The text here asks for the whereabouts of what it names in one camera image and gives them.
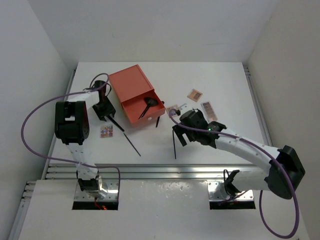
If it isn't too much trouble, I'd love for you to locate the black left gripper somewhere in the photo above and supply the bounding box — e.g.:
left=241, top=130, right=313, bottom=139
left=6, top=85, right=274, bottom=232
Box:
left=92, top=97, right=115, bottom=121

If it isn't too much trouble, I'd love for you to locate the black powder brush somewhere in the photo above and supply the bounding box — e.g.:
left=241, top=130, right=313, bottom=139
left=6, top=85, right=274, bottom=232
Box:
left=107, top=115, right=125, bottom=133

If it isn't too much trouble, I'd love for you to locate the thin black liner brush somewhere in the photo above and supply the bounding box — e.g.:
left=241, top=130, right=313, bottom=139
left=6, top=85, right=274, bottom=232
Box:
left=172, top=130, right=177, bottom=160

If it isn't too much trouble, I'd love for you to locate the orange drawer with white knob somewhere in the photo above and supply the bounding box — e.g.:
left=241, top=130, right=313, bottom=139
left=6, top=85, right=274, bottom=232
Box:
left=121, top=90, right=166, bottom=128

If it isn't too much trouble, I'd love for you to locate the thin black makeup brush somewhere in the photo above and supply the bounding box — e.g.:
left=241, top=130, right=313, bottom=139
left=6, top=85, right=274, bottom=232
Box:
left=123, top=132, right=141, bottom=157

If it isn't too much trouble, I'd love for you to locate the orange drawer box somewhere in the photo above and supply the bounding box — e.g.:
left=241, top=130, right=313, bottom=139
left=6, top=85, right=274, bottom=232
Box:
left=108, top=64, right=155, bottom=118

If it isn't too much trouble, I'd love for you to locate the black fan brush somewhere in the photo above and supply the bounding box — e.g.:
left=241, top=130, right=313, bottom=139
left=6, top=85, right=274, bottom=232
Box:
left=139, top=97, right=159, bottom=119

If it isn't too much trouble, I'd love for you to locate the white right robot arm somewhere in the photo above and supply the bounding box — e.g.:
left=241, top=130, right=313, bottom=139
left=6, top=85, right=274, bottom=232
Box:
left=169, top=107, right=306, bottom=200

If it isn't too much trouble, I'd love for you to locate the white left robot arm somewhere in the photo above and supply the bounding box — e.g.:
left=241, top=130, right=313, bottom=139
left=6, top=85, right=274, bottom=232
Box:
left=54, top=80, right=109, bottom=199

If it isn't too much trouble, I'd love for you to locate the clear nine-pan eyeshadow palette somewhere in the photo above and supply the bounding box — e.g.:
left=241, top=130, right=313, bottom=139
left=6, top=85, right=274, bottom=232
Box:
left=99, top=124, right=113, bottom=138

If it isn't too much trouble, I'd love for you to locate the small colourful eyeshadow palette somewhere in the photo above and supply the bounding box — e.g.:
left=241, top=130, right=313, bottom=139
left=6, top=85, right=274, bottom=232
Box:
left=166, top=104, right=179, bottom=116

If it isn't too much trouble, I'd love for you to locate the long brown eyeshadow palette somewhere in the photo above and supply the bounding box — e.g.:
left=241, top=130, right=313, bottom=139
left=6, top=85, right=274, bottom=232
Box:
left=200, top=101, right=218, bottom=123

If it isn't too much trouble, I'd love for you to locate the square orange blush compact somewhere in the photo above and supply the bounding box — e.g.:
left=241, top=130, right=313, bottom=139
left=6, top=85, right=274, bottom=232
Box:
left=187, top=88, right=203, bottom=102

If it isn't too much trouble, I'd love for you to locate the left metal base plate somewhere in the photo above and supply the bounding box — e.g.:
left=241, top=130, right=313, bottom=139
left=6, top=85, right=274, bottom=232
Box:
left=73, top=179, right=119, bottom=203

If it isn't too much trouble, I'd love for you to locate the metal base plate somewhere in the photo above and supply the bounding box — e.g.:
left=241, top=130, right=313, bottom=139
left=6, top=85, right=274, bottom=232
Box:
left=207, top=180, right=254, bottom=203
left=73, top=179, right=119, bottom=203

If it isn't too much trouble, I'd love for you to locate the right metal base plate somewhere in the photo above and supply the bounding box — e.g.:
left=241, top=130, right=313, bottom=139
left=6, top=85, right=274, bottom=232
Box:
left=207, top=180, right=254, bottom=203

